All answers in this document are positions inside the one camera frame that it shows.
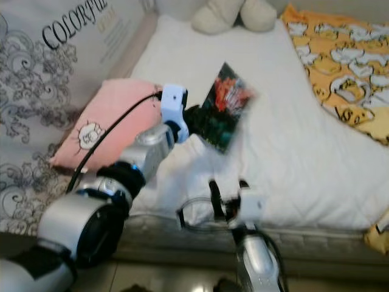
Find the dark book with red cover art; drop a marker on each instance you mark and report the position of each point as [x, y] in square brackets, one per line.
[228, 94]

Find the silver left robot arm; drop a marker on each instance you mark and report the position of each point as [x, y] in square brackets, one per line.
[85, 225]

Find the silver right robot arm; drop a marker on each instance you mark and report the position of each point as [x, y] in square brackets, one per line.
[258, 261]

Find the white quilted mattress pad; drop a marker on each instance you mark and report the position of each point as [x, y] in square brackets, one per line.
[292, 158]

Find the grey quilted mattress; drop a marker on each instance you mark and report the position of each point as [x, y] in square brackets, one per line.
[316, 243]

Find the pink pillow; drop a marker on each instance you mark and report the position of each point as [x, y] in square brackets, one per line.
[103, 115]

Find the beige plush toy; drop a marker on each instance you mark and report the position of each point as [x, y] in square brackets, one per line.
[213, 18]

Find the yellow cartoon egg blanket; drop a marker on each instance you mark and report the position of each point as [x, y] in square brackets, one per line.
[340, 67]

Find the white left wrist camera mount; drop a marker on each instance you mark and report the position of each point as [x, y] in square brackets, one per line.
[173, 98]

